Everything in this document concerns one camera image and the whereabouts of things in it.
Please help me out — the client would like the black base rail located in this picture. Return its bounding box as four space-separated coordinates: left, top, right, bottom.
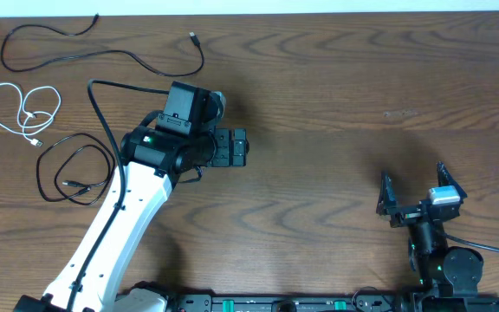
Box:
114 281 499 312

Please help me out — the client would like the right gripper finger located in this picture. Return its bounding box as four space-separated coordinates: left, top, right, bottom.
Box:
376 172 399 216
437 161 467 199

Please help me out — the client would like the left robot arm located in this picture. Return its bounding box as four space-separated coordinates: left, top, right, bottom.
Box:
14 81 249 311

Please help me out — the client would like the short black USB cable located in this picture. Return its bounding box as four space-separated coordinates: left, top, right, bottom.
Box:
36 132 117 206

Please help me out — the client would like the white USB cable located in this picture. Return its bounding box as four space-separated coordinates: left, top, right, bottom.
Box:
0 82 62 148

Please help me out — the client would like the long black USB cable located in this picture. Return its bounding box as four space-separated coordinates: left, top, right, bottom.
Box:
0 13 205 78

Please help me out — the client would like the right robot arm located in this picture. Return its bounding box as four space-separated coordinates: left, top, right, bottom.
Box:
376 162 483 311

